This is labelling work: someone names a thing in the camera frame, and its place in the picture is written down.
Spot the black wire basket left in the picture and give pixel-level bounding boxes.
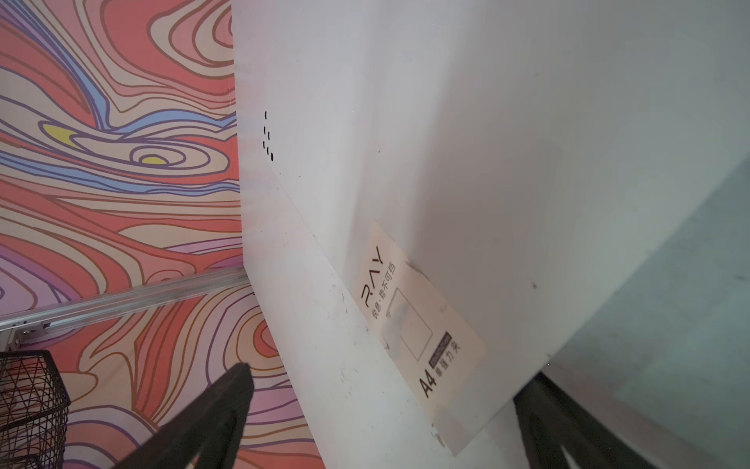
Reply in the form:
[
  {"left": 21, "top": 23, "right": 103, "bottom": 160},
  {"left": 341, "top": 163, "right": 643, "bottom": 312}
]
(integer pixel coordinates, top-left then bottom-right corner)
[{"left": 1, "top": 350, "right": 71, "bottom": 468}]

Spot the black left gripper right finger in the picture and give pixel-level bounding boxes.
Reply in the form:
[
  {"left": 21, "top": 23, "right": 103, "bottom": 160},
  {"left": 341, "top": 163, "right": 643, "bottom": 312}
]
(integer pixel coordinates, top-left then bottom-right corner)
[{"left": 514, "top": 372, "right": 653, "bottom": 468}]

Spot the aluminium frame post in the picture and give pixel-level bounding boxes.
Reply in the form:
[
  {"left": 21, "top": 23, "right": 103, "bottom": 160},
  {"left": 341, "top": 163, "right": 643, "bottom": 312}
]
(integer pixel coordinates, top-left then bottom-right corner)
[{"left": 1, "top": 266, "right": 248, "bottom": 352}]

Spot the white and black file folder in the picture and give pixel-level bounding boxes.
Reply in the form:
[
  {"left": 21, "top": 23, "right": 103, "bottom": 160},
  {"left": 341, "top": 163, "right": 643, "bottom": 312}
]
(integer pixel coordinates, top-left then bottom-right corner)
[{"left": 232, "top": 1, "right": 749, "bottom": 468}]

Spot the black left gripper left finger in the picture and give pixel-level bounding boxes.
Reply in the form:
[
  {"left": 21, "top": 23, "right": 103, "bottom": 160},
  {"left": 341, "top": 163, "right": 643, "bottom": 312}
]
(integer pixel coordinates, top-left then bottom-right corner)
[{"left": 116, "top": 363, "right": 254, "bottom": 469}]

